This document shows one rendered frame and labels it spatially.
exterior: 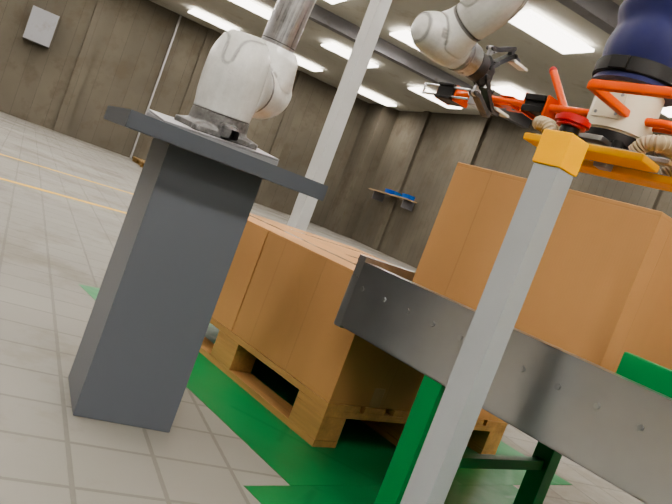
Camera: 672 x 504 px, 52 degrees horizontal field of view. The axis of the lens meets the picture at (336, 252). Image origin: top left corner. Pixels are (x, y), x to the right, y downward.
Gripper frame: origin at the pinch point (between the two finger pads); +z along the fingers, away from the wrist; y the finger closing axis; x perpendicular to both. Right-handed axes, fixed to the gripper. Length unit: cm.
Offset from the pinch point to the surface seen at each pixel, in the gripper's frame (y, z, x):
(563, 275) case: 43, -5, 39
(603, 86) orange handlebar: -0.5, -12.7, 34.3
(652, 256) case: 32, -2, 55
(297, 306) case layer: 83, -4, -48
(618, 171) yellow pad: 11.2, 18.9, 28.4
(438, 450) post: 85, -38, 47
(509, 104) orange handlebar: 0.4, 11.5, -8.6
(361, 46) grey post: -78, 195, -319
